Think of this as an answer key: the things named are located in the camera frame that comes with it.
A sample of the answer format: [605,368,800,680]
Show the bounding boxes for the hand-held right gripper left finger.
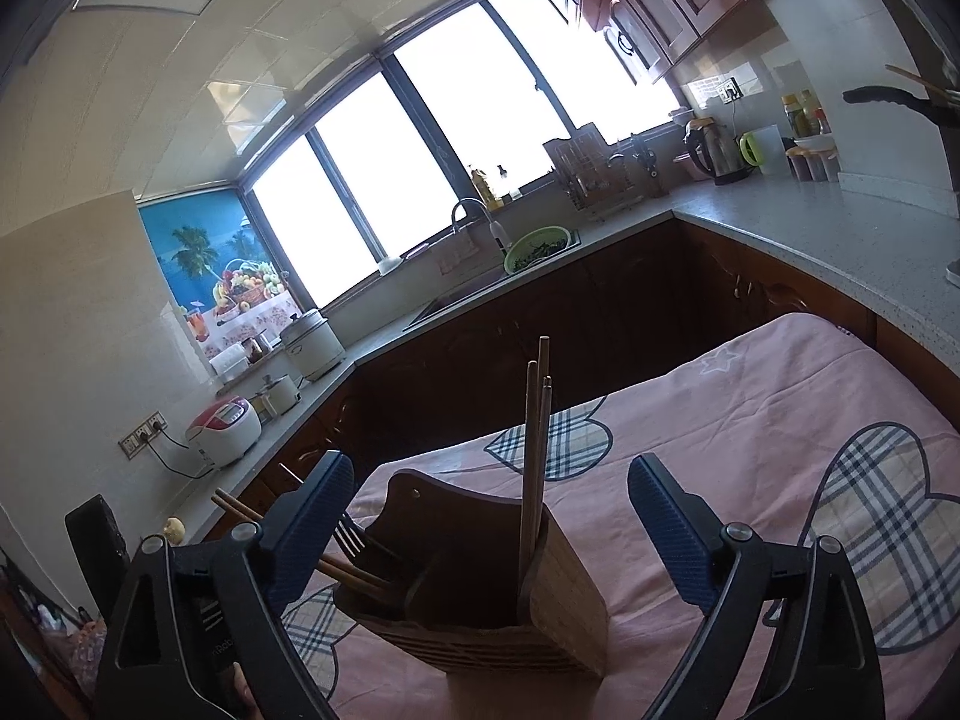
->
[94,451,355,720]

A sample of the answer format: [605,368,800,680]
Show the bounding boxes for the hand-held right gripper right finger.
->
[627,452,886,720]

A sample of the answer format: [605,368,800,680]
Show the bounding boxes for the metal fork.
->
[332,511,406,565]

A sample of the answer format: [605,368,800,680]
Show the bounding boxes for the wooden chopstick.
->
[211,497,385,595]
[529,376,555,541]
[214,489,396,587]
[517,361,540,587]
[525,335,554,586]

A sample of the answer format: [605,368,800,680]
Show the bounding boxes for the wooden utensil holder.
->
[332,469,610,691]

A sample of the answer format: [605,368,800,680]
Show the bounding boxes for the pink blanket with plaid hearts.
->
[277,311,960,720]

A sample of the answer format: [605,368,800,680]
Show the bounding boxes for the red and white rice cooker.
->
[185,399,263,470]

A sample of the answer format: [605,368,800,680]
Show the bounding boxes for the small white cooker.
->
[251,373,302,418]

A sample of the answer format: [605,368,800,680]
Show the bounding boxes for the white slow cooker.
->
[279,309,347,382]

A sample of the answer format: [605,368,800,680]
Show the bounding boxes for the white plastic container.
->
[208,341,250,383]

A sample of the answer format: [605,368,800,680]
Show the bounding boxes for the brown lower cabinets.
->
[202,217,960,541]

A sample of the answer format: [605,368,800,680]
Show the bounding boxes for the brown cabinets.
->
[202,217,960,541]
[499,0,767,85]

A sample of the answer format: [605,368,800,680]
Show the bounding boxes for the kitchen sink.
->
[403,270,526,332]

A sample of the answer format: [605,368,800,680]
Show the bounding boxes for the tropical fruit roller blind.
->
[137,190,301,361]

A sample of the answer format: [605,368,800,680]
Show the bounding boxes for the green colander with vegetables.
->
[504,225,573,276]

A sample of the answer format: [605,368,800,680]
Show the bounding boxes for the grey speckled countertop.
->
[176,178,960,541]

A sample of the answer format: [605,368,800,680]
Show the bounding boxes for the curved steel faucet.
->
[450,197,512,257]

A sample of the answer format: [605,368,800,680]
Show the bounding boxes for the metal dish rack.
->
[543,124,666,223]

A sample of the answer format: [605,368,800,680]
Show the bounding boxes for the steel electric kettle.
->
[684,120,755,187]

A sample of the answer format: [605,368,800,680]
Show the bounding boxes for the spice jar set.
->
[784,146,838,183]

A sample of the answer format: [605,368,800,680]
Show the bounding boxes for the white plastic jug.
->
[752,124,785,177]

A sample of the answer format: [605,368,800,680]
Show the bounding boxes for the group of sauce bottles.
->
[780,90,833,137]

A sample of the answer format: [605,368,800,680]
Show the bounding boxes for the kitchen window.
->
[244,0,685,308]

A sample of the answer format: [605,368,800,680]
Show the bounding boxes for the brown upper cabinets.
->
[499,0,767,85]

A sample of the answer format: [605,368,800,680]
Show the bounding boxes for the black power cable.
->
[146,435,212,479]

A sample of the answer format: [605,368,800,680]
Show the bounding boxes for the wooden utensil handle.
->
[885,64,950,101]

